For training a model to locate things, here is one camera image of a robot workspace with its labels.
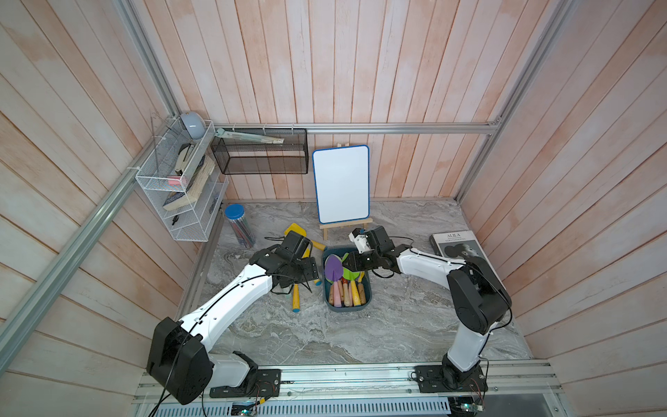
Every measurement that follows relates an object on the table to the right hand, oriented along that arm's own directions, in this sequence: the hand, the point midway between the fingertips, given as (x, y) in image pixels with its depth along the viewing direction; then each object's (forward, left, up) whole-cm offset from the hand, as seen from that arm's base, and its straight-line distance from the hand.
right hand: (345, 262), depth 93 cm
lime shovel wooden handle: (-11, 0, -3) cm, 12 cm away
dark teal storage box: (+8, +2, -4) cm, 9 cm away
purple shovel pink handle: (-1, +4, -4) cm, 6 cm away
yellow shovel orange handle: (-13, +11, +25) cm, 30 cm away
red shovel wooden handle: (-11, +5, -3) cm, 13 cm away
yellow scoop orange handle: (+19, +19, -5) cm, 27 cm away
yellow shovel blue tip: (-13, +17, -3) cm, 21 cm away
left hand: (-10, +13, +7) cm, 18 cm away
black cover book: (+11, -46, -3) cm, 47 cm away
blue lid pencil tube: (+11, +39, +15) cm, 43 cm away
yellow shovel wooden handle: (-11, -6, -3) cm, 12 cm away
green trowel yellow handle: (-4, -3, -3) cm, 6 cm away
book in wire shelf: (+10, +48, +28) cm, 56 cm away
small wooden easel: (+16, +7, +1) cm, 17 cm away
